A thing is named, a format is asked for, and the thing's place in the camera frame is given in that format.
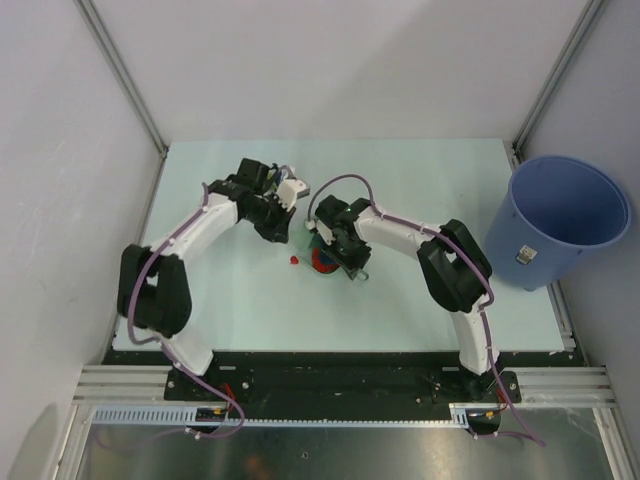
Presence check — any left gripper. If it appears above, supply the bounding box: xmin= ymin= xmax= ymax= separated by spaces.
xmin=244 ymin=192 xmax=297 ymax=243

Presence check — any green dustpan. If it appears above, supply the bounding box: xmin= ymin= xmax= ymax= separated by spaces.
xmin=296 ymin=226 xmax=342 ymax=276

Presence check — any colourful paper scrap pile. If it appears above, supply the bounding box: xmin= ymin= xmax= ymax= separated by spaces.
xmin=311 ymin=248 xmax=340 ymax=275

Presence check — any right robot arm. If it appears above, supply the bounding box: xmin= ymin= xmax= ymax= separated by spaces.
xmin=307 ymin=195 xmax=499 ymax=401

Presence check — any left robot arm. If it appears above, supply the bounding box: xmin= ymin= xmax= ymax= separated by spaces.
xmin=117 ymin=158 xmax=310 ymax=400

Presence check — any blue plastic bin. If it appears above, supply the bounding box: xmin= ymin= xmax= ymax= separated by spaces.
xmin=484 ymin=155 xmax=631 ymax=291

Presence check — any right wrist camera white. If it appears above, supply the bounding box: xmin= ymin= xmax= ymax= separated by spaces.
xmin=305 ymin=220 xmax=335 ymax=245

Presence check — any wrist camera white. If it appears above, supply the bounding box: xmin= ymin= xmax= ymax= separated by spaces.
xmin=275 ymin=178 xmax=310 ymax=211
xmin=305 ymin=220 xmax=335 ymax=245

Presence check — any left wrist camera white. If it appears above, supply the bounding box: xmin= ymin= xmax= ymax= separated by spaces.
xmin=275 ymin=178 xmax=310 ymax=211

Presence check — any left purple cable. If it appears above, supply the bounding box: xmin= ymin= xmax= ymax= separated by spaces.
xmin=94 ymin=182 xmax=247 ymax=446

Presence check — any purple cable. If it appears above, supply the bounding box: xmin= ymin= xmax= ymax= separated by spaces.
xmin=305 ymin=173 xmax=547 ymax=449
xmin=94 ymin=182 xmax=247 ymax=446

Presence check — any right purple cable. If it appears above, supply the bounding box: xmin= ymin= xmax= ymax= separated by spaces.
xmin=305 ymin=173 xmax=547 ymax=449

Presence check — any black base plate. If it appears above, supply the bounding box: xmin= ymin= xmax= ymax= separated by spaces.
xmin=102 ymin=349 xmax=522 ymax=422

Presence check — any white cable duct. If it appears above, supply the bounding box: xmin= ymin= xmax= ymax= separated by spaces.
xmin=89 ymin=403 xmax=474 ymax=429

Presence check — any aluminium frame rail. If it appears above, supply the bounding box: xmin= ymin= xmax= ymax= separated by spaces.
xmin=73 ymin=366 xmax=617 ymax=408

